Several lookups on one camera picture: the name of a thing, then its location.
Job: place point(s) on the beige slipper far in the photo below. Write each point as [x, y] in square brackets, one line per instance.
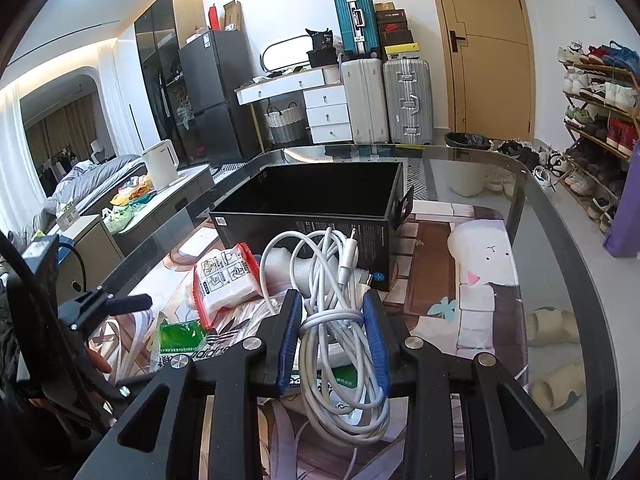
[548, 325]

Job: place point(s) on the adidas shoelace bag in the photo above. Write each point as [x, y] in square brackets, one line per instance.
[233, 326]

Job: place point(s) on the green medicine packet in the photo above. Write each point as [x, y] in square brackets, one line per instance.
[179, 338]

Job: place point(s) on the black bag on desk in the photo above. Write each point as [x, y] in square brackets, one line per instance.
[322, 52]

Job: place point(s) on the beige slipper near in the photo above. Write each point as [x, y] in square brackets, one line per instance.
[560, 389]

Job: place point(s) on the black cardboard box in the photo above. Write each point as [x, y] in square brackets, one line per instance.
[368, 198]

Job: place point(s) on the white suitcase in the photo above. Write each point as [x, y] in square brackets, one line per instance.
[366, 101]

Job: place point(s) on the stacked shoe boxes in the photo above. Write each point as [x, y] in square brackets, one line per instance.
[393, 29]

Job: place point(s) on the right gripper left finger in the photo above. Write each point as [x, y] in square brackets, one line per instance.
[271, 373]

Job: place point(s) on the teal suitcase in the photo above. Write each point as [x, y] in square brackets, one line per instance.
[358, 28]

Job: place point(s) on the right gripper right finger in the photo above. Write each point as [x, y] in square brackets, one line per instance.
[384, 349]

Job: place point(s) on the white drawer desk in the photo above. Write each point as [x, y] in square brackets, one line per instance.
[324, 96]

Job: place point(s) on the black glass cabinet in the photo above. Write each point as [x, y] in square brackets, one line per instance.
[159, 37]

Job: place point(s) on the beige slipper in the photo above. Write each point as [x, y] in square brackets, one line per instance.
[560, 389]
[548, 325]

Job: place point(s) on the purple bag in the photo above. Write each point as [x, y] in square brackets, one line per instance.
[623, 240]

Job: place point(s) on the silver suitcase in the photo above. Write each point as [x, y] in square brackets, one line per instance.
[409, 101]

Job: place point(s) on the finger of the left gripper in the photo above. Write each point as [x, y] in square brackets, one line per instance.
[129, 304]

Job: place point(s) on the white foam piece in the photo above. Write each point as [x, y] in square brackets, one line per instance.
[283, 272]

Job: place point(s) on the oval mirror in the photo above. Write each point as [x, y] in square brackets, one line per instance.
[286, 54]

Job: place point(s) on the woven laundry basket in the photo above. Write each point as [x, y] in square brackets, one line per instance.
[286, 125]

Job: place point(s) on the red-edged white packet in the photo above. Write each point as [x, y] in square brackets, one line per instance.
[222, 280]

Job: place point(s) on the black refrigerator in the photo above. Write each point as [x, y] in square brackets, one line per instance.
[215, 65]

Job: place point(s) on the wooden door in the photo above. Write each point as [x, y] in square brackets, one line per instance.
[489, 66]

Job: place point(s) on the white electric kettle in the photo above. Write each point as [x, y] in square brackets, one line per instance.
[161, 161]

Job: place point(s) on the wooden shoe rack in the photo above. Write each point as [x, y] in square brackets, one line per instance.
[601, 85]

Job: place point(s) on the white trash bin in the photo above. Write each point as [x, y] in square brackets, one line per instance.
[464, 177]

